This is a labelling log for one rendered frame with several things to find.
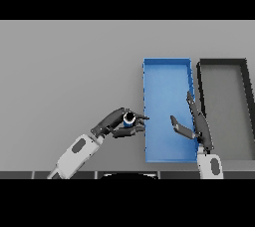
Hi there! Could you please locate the dark grey bin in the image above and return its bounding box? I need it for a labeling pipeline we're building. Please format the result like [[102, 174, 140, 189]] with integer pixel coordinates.
[[196, 58, 255, 162]]

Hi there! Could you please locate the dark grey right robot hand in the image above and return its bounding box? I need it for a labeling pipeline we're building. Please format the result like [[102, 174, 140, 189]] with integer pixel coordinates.
[[169, 91, 215, 154]]

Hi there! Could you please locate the blue bin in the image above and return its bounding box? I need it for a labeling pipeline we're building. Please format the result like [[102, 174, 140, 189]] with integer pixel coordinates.
[[142, 57, 200, 164]]

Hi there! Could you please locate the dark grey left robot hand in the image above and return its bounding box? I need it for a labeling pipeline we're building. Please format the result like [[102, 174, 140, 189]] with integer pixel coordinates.
[[90, 107, 150, 139]]

